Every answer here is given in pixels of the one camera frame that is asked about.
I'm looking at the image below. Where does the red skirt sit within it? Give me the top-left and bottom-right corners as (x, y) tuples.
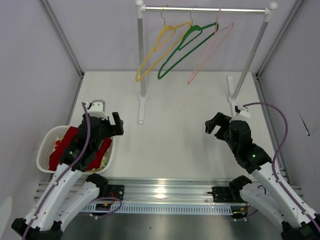
(48, 126), (113, 172)

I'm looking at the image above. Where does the pink wire hanger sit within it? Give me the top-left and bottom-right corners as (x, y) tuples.
(187, 6), (235, 85)

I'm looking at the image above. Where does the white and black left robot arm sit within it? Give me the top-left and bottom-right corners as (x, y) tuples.
(11, 112), (124, 240)

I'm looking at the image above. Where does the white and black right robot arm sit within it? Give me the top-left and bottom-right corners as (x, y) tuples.
(205, 112), (320, 240)

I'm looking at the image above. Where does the green hanger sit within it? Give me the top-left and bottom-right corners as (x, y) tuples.
(157, 6), (219, 80)

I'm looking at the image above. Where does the yellow hanger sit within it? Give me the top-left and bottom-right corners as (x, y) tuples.
(135, 5), (192, 82)

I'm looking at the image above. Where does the lemon print cloth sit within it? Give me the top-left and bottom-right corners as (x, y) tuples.
(53, 134), (113, 173)

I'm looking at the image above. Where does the white metal clothes rack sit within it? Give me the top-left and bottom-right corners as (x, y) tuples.
(135, 0), (278, 125)

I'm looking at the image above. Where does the white plastic laundry basket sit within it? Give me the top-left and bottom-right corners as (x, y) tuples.
(36, 125), (117, 175)

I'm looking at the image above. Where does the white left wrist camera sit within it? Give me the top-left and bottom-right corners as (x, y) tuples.
(85, 99), (108, 119)

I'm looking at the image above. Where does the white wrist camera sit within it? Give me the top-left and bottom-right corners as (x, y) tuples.
(85, 99), (108, 119)
(232, 104), (251, 121)

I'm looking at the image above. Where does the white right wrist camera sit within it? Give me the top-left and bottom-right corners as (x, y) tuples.
(232, 104), (251, 121)

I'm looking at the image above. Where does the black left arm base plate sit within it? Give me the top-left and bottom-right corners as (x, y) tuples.
(107, 184), (125, 201)

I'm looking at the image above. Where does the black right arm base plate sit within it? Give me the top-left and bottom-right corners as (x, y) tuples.
(207, 186), (238, 203)

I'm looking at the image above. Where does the aluminium mounting rail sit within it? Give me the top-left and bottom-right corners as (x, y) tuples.
(33, 177), (305, 202)

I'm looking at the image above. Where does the white slotted cable duct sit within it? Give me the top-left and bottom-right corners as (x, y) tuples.
(81, 203), (233, 216)

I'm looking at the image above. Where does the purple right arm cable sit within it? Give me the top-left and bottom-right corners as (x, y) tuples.
(241, 102), (320, 233)

